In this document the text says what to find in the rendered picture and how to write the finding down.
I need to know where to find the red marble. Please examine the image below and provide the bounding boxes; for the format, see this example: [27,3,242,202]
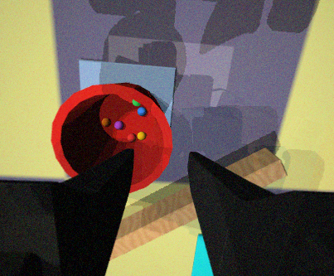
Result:
[128,133,136,143]

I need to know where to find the blue marble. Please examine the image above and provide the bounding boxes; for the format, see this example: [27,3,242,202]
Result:
[138,107,147,116]

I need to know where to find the purple marble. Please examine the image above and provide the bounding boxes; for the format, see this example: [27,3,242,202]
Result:
[114,121,123,130]

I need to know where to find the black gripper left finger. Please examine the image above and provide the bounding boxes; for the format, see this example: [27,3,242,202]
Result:
[0,148,134,276]

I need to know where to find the red cup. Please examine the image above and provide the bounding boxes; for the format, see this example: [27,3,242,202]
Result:
[51,83,172,193]

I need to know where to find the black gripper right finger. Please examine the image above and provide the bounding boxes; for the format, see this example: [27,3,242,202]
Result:
[187,152,334,276]

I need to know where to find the green marble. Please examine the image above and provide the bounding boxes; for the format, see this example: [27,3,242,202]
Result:
[133,99,141,106]

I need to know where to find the orange marble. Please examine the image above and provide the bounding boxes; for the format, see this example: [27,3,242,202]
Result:
[102,118,111,127]

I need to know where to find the yellow marble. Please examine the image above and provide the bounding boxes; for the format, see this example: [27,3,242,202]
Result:
[138,132,146,140]

